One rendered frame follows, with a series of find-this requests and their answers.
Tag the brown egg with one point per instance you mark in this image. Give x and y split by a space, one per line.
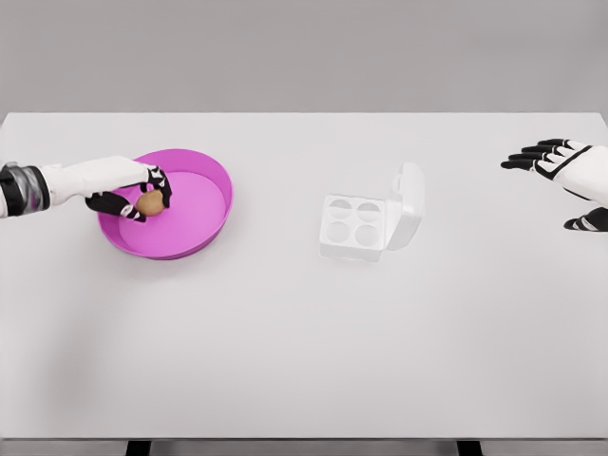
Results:
151 203

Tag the pink round tray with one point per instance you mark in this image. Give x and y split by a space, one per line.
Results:
190 214

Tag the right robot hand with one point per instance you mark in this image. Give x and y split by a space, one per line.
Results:
582 171

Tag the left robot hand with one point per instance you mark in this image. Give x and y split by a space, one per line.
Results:
114 176

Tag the white egg box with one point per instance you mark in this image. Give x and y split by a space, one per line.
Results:
366 223

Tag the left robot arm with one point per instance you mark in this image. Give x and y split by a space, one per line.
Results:
33 185

